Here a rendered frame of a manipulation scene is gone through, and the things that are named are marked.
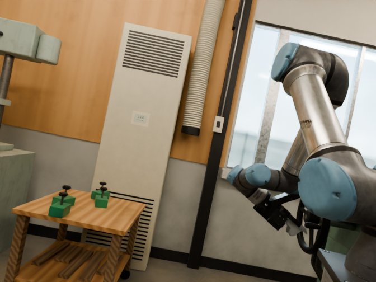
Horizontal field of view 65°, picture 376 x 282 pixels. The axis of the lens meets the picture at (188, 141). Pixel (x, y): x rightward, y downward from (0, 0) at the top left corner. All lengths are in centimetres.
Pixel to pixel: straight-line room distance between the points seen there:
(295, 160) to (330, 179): 45
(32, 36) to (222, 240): 211
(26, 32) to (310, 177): 206
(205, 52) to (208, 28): 19
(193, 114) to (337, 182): 184
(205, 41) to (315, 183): 196
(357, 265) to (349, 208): 15
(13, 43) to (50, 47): 23
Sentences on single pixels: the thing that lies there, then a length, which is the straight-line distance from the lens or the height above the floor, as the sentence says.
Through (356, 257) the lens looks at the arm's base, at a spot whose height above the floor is 85.
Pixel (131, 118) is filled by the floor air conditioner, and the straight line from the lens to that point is 226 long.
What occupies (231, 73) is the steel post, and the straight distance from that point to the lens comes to 254.
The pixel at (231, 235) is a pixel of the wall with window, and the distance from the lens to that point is 269.
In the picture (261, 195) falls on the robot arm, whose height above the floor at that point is 88.
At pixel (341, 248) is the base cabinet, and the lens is 152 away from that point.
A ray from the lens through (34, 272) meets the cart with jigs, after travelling 191.
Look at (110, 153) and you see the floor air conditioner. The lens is 229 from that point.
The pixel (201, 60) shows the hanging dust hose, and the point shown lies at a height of 167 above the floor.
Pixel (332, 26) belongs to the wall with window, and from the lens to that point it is 301.
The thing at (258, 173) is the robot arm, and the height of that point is 96.
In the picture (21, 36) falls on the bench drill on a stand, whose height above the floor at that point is 148.
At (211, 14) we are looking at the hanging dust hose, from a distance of 256.
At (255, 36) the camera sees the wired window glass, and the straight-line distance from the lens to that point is 283.
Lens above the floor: 102
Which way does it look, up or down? level
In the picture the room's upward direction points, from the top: 11 degrees clockwise
